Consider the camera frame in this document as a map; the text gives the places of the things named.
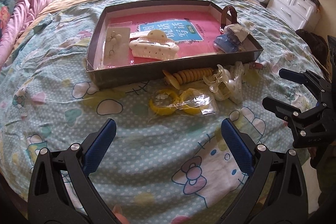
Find clear pearl hair claw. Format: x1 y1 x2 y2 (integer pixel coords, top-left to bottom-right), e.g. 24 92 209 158
203 64 235 101

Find clear glitter hair claw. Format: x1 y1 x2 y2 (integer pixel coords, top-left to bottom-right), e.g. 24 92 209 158
230 61 244 104

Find clear bag small jewelry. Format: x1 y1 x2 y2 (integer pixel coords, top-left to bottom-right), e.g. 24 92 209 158
224 23 249 43

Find blue floral pillow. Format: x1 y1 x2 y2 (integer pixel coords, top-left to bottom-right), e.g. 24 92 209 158
0 0 15 36

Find pink book blue label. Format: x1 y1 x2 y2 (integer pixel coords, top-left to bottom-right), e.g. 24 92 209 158
109 11 221 65

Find bow earrings card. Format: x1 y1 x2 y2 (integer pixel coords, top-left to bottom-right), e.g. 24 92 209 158
102 22 131 68

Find yellow rings in plastic bag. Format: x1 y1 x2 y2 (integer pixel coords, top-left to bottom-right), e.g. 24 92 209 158
148 88 219 117

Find blue item in plastic bag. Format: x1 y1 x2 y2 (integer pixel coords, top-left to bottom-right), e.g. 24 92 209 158
214 33 243 53

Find pink quilt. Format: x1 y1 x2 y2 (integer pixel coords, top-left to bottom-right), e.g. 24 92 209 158
1 0 52 68

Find dark cardboard tray box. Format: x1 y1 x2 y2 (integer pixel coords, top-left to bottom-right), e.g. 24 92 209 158
86 0 263 89

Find orange spiral hair tie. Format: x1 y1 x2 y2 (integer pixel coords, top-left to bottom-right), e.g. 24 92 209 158
162 67 215 90

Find white drawer cabinet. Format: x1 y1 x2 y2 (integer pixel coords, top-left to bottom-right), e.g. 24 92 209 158
267 0 320 32

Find hello kitty bed sheet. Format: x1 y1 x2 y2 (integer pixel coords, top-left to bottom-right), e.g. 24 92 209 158
1 0 320 223

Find cream polka dot hair claw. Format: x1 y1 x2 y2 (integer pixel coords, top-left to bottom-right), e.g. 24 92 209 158
129 30 179 61

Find brown leather strap watch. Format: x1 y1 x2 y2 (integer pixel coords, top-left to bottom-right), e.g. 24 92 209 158
219 5 238 34

